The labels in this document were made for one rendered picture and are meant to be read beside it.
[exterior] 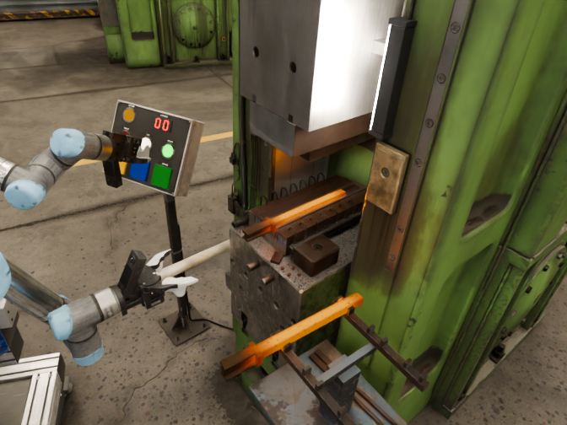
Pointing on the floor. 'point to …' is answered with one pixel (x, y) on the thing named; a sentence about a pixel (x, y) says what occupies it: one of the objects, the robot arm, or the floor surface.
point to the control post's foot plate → (180, 335)
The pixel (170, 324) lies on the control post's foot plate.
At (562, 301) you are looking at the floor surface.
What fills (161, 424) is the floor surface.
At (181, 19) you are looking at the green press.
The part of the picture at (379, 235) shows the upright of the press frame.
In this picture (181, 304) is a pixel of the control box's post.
